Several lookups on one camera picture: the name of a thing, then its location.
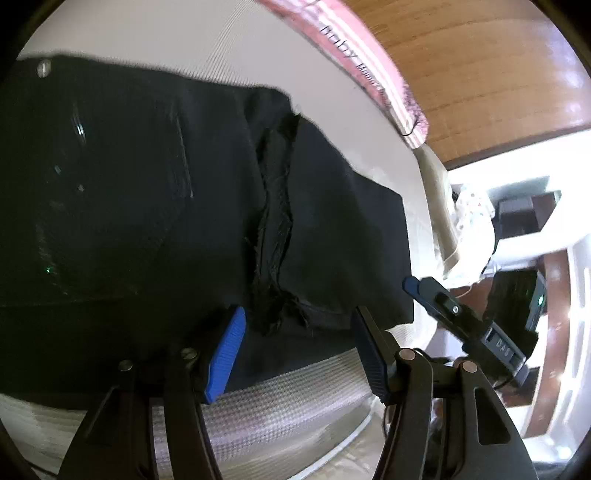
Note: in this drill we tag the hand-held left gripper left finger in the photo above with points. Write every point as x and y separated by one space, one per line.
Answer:
226 353

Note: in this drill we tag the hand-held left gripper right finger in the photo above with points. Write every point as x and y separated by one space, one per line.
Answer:
369 357

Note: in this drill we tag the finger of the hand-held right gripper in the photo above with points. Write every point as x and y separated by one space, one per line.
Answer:
438 302

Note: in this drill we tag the black pants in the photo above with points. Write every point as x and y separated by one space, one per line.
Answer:
138 184

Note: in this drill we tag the white spotted cloth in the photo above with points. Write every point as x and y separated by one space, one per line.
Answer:
473 217

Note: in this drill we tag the beige blanket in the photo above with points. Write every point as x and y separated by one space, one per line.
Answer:
436 207

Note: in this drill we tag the dark cabinet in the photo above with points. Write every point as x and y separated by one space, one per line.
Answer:
521 214

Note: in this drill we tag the pink printed cloth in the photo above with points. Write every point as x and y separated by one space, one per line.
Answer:
369 60

